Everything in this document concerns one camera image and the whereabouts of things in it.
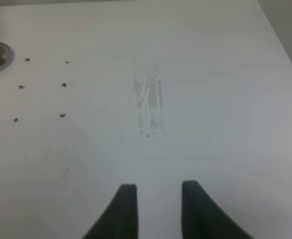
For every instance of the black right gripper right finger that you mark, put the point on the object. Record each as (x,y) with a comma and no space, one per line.
(202,218)

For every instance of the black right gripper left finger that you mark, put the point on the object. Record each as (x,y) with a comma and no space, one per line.
(120,219)

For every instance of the far stainless steel saucer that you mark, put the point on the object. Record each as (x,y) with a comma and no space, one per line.
(6,56)

